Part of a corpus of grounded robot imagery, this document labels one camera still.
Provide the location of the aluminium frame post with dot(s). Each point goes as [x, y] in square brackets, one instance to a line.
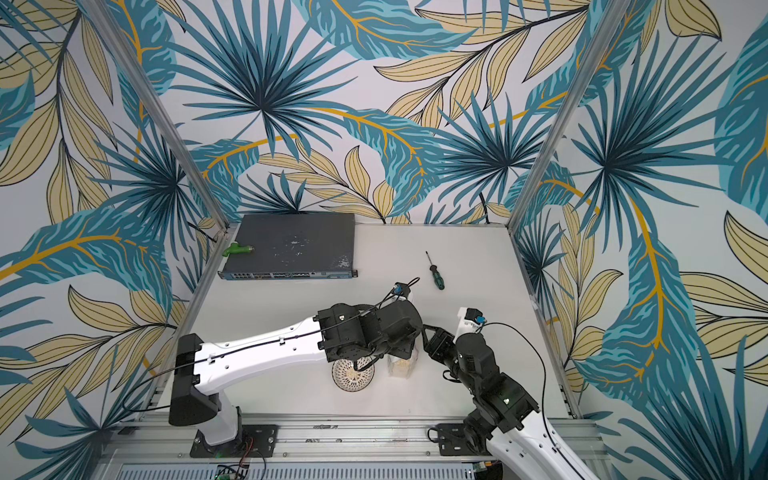
[108, 28]
[573, 95]

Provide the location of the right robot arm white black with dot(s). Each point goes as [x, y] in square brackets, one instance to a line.
[507, 423]

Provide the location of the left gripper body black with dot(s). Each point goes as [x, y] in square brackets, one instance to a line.
[401, 348]

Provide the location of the grey network switch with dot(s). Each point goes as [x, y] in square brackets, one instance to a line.
[293, 246]

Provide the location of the patterned breakfast bowl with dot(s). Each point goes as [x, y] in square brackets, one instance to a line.
[350, 376]

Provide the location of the oats bag white purple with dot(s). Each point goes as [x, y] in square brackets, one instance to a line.
[400, 368]

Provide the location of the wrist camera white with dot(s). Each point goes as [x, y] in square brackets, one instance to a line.
[401, 291]
[470, 320]

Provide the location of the green plastic toy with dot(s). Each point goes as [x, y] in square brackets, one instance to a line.
[236, 249]

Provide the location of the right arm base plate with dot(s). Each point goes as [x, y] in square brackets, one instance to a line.
[453, 440]

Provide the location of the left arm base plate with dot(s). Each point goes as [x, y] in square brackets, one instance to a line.
[252, 441]

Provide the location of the left aluminium frame post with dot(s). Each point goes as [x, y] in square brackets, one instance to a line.
[108, 28]

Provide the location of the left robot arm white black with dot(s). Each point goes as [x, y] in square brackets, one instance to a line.
[204, 370]

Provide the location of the aluminium front rail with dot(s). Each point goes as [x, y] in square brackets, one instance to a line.
[301, 439]

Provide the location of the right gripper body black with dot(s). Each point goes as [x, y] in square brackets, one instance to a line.
[437, 344]

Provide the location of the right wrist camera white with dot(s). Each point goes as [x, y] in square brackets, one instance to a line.
[470, 320]

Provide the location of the right aluminium frame post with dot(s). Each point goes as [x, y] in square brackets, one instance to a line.
[573, 95]

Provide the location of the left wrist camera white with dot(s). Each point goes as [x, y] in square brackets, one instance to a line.
[401, 291]

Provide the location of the green handled screwdriver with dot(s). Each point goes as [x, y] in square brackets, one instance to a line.
[436, 275]

